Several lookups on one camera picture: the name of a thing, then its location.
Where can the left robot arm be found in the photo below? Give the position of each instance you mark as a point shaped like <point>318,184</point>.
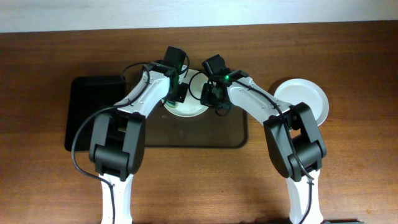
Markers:
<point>119,132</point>

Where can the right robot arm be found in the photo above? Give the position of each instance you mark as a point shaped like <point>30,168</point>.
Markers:
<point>294,142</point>

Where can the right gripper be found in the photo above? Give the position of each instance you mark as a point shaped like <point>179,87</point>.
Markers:
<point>206,89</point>

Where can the brown plastic serving tray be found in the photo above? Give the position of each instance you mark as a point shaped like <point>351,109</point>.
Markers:
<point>207,130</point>

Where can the small black tray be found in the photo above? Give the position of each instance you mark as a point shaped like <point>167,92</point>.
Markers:
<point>88,95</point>

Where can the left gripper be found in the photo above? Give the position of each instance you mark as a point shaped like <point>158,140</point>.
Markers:
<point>182,94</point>

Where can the white plate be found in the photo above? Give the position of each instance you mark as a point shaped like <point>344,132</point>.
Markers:
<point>191,107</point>
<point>299,90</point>

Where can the green scrubbing sponge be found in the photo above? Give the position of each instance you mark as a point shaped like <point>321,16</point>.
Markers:
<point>171,104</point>

